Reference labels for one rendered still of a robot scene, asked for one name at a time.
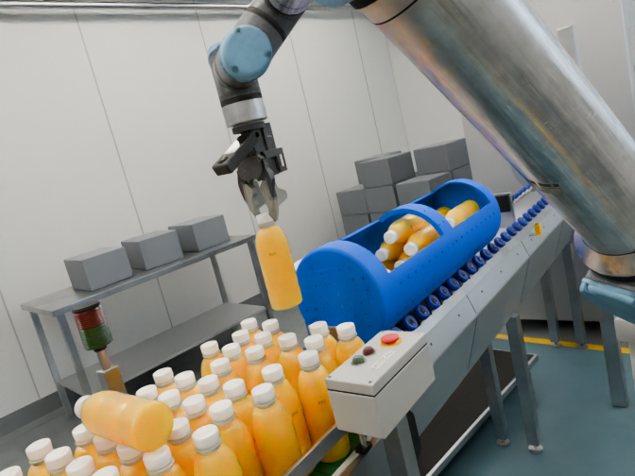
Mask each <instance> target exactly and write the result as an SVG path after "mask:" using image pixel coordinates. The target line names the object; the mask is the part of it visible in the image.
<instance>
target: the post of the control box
mask: <svg viewBox="0 0 635 476"><path fill-rule="evenodd" d="M383 442H384V446H385V450H386V458H387V461H388V465H389V469H390V473H391V476H420V471H419V467H418V463H417V458H416V454H415V450H414V446H413V442H412V437H411V433H410V430H409V425H408V421H407V417H406V415H405V416H404V417H403V419H402V420H401V421H400V422H399V423H398V424H397V426H396V427H395V428H394V429H393V430H392V432H391V433H390V434H389V435H388V436H387V437H386V439H383Z"/></svg>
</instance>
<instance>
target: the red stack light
mask: <svg viewBox="0 0 635 476"><path fill-rule="evenodd" d="M73 317H74V320H75V322H76V325H77V329H78V330H79V331H85V330H89V329H91V328H94V327H97V326H99V325H101V324H103V323H104V322H105V321H106V320H107V319H106V316H105V315H104V311H103V308H102V305H101V304H100V305H99V306H98V307H97V308H95V309H93V310H91V311H88V312H85V313H82V314H73Z"/></svg>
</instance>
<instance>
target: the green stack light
mask: <svg viewBox="0 0 635 476"><path fill-rule="evenodd" d="M78 333H79V335H80V339H81V342H82V344H83V347H84V349H85V350H94V349H100V348H102V347H105V346H107V345H108V344H109V343H110V342H111V341H112V340H113V339H112V334H111V331H110V328H109V325H108V322H107V320H106V321H105V322H104V323H103V324H101V325H99V326H97V327H94V328H91V329H89V330H85V331H78Z"/></svg>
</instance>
